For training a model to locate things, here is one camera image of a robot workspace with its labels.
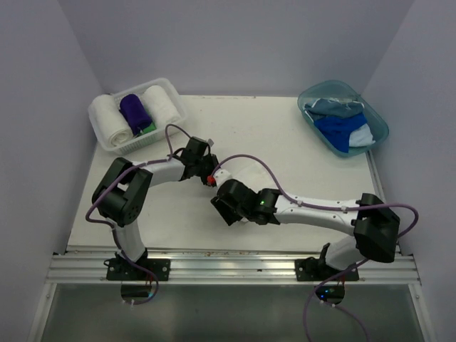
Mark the teal plastic bin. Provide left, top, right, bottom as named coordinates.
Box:
left=297, top=80, right=389, bottom=157

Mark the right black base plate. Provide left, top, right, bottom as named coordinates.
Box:
left=294, top=257, right=340, bottom=281

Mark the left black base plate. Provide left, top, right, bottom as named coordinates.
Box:
left=103, top=256, right=171, bottom=281

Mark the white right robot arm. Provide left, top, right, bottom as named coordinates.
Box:
left=209, top=177, right=400, bottom=280

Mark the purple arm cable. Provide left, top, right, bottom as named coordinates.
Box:
left=85, top=124, right=193, bottom=286
left=213, top=154, right=420, bottom=342

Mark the purple towel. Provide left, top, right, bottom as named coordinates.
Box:
left=120, top=94, right=152, bottom=135

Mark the denim blue cloth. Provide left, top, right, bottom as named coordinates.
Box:
left=304, top=98, right=364, bottom=121

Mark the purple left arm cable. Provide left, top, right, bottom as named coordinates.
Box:
left=85, top=124, right=193, bottom=286

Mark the green rolled towel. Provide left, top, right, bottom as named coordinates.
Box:
left=141, top=123, right=156, bottom=135

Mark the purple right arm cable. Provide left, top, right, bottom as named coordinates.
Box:
left=213, top=154, right=420, bottom=342

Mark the light blue towel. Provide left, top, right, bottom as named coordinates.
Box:
left=349, top=129, right=375, bottom=147

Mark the aluminium rail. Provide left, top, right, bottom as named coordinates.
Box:
left=46, top=249, right=420, bottom=285

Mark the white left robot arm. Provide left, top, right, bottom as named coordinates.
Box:
left=85, top=137, right=218, bottom=280

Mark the white plastic basket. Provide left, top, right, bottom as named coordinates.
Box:
left=88, top=78, right=187, bottom=155

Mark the large white rolled towel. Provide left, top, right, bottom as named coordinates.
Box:
left=88, top=95, right=134, bottom=148

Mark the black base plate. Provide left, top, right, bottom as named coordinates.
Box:
left=103, top=256, right=171, bottom=281
left=294, top=257, right=340, bottom=281

